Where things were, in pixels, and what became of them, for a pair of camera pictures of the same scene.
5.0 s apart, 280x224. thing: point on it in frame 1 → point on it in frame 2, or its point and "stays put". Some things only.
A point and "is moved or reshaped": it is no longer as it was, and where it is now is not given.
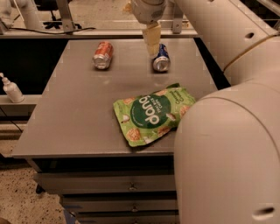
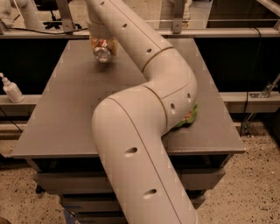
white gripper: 149,12 → 96,31
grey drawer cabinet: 73,139 stays put
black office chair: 52,5 stays put
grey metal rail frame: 70,31 stays put
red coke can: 103,52 is moved or reshaped
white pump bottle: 12,90 stays put
